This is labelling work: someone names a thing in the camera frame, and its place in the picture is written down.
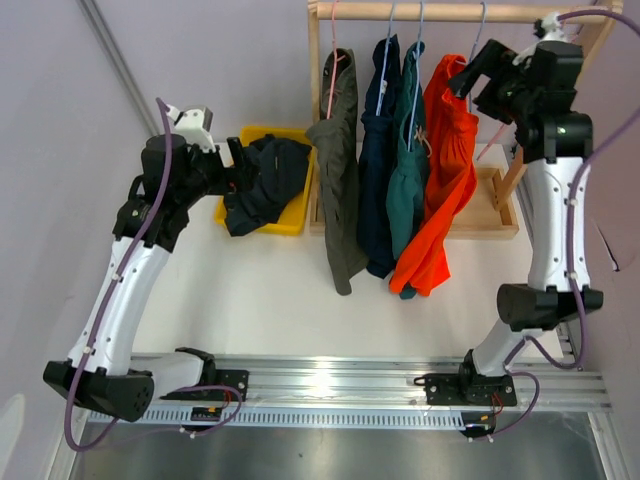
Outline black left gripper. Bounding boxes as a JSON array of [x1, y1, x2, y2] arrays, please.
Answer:
[[176, 137, 259, 208]]

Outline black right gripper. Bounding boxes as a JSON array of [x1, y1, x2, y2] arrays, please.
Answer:
[[447, 39, 538, 126]]

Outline black shorts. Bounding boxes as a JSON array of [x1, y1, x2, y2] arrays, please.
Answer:
[[223, 134, 311, 237]]

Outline orange shorts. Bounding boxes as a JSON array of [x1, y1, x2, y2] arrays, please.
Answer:
[[390, 54, 479, 300]]

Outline pink hanger with black shorts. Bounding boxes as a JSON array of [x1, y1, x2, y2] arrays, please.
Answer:
[[476, 124, 508, 162]]

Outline blue hanger with orange shorts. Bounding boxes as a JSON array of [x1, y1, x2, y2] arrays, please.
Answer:
[[453, 0, 488, 114]]

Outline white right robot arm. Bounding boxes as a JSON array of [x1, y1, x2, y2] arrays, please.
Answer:
[[425, 40, 604, 406]]

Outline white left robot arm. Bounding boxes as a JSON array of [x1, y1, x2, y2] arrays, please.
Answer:
[[43, 134, 258, 422]]

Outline blue hanger with teal shorts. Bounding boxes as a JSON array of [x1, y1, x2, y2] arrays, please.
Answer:
[[403, 0, 426, 151]]

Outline olive green shorts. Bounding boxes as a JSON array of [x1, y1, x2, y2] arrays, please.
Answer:
[[306, 48, 368, 296]]

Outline navy blue shorts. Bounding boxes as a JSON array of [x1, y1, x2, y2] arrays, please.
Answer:
[[357, 38, 401, 279]]

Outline teal green shorts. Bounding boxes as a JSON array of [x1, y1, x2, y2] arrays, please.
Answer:
[[386, 44, 430, 299]]

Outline yellow plastic tray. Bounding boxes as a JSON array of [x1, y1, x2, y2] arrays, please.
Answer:
[[213, 126, 315, 236]]

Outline wooden clothes rack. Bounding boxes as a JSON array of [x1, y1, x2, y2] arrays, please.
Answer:
[[304, 0, 624, 241]]

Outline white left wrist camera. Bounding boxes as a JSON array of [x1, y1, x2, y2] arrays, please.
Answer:
[[166, 105, 215, 153]]

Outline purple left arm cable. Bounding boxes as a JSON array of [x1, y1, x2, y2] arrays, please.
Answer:
[[63, 97, 246, 452]]

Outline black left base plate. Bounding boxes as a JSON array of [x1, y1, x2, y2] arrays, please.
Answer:
[[162, 369, 250, 402]]

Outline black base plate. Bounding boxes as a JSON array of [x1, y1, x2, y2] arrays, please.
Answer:
[[413, 373, 517, 407], [162, 369, 250, 402]]

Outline aluminium mounting rail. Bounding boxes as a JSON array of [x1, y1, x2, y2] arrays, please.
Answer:
[[67, 319, 614, 414]]

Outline white slotted cable duct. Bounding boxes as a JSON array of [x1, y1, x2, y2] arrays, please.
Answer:
[[88, 407, 466, 430]]

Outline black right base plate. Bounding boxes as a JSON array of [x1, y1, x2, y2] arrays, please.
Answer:
[[413, 373, 517, 407]]

